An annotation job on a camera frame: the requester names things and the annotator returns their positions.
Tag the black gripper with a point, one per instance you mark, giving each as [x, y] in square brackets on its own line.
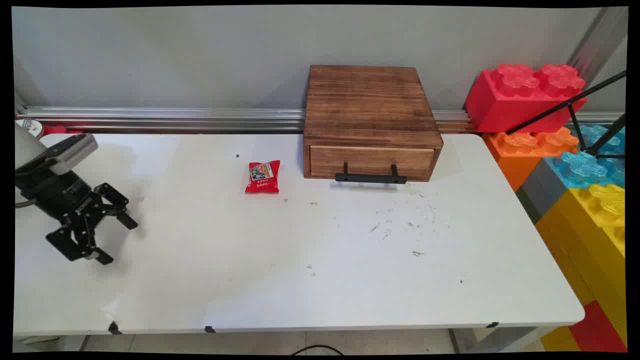
[65, 195]

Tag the small red object behind table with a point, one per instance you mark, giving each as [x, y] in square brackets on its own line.
[60, 130]

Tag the black tape piece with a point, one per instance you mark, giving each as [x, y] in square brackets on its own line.
[209, 329]
[114, 328]
[492, 325]

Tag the white round dish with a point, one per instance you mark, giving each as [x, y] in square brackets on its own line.
[31, 127]

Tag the red snack packet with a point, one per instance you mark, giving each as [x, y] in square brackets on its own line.
[262, 177]

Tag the dark wooden drawer cabinet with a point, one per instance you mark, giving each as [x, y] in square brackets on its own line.
[370, 100]

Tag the grey metal table leg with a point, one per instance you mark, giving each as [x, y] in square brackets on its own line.
[500, 340]

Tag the large orange toy brick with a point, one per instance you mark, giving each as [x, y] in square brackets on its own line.
[515, 155]

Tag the large red toy brick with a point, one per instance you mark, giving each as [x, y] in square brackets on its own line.
[520, 102]

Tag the large grey toy brick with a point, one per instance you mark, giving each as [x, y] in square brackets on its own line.
[542, 192]

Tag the small yellow toy brick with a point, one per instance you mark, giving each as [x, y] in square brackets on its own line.
[557, 341]

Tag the large light blue toy brick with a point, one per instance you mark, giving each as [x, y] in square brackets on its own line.
[597, 134]
[580, 170]

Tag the large yellow toy brick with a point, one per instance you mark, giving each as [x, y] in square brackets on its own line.
[590, 240]

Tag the flat red toy brick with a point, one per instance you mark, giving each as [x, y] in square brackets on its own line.
[600, 332]

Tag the black tripod stand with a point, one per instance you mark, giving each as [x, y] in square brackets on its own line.
[608, 134]

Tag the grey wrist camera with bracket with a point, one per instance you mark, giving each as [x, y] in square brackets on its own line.
[75, 150]

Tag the horizontal aluminium rail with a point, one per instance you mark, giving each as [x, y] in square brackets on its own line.
[150, 117]

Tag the slanted aluminium post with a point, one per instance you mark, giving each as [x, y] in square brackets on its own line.
[600, 40]

